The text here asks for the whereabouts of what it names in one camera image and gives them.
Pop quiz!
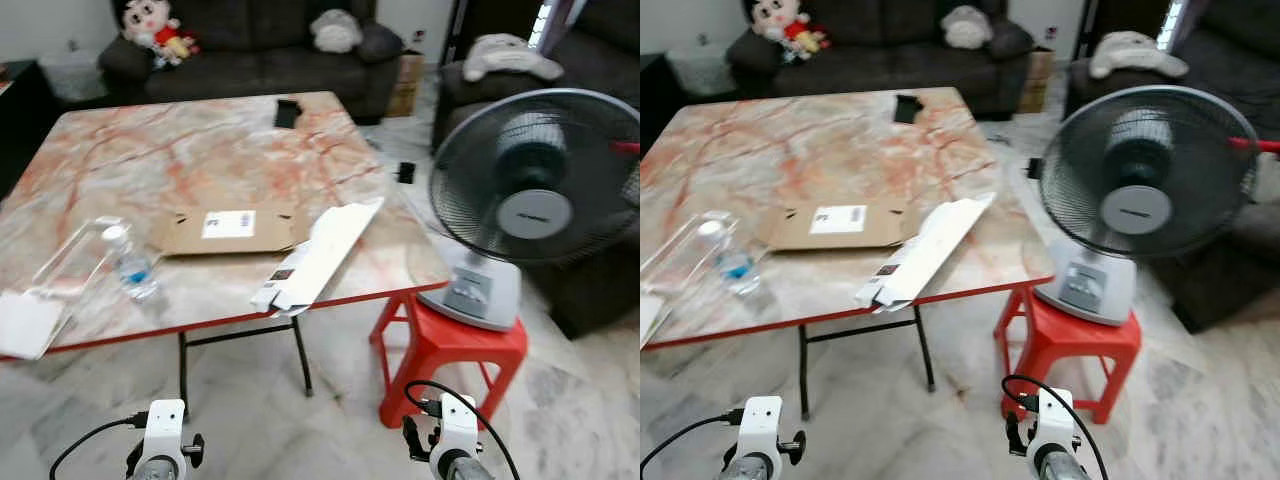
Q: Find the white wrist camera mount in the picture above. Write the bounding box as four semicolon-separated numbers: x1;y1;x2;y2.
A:
430;393;481;463
140;399;189;461
1030;388;1079;456
735;396;784;459

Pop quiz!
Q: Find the flat brown cardboard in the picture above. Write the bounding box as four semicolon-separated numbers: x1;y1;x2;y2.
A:
157;203;310;258
763;198;923;252

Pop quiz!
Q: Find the white long carton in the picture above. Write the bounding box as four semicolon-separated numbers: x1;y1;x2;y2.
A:
249;196;387;318
853;191;999;313

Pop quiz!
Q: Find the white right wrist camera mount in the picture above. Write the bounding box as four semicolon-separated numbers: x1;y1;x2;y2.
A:
1030;388;1079;456
430;393;481;463

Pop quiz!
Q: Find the clear plastic box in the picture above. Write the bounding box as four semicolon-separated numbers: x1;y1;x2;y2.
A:
640;209;737;301
27;214;127;303

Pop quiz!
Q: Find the white plush toy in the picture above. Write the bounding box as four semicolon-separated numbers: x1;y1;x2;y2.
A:
461;32;566;84
1087;29;1192;81

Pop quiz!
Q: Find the red plastic stool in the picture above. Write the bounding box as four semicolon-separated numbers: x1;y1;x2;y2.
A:
369;292;530;432
994;287;1144;427

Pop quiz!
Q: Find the grey table fan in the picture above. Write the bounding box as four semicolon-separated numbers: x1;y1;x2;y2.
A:
1032;84;1262;329
417;87;641;334

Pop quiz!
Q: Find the cartoon boy plush doll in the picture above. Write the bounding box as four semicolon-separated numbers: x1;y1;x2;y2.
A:
111;0;200;67
744;0;832;62

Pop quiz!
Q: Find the dark brown sofa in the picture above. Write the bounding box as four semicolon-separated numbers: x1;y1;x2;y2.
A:
726;0;1038;122
97;0;407;128

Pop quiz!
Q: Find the marble pattern folding table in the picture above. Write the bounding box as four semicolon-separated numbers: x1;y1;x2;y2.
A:
640;87;1058;421
0;91;453;423

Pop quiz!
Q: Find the clear water bottle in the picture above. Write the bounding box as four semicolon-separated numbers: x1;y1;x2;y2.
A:
99;224;163;304
694;219;763;298

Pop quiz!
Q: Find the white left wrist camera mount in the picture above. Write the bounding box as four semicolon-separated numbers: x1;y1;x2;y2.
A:
735;396;784;459
140;399;189;461

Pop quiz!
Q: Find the grey round plush toy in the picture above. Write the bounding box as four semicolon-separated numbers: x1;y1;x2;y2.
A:
309;8;364;55
939;4;995;51

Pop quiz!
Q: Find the brown cardboard box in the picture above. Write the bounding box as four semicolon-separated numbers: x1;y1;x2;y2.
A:
388;50;427;120
1019;47;1057;114

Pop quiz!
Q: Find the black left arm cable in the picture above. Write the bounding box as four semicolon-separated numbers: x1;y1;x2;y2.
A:
48;412;151;480
640;408;746;480

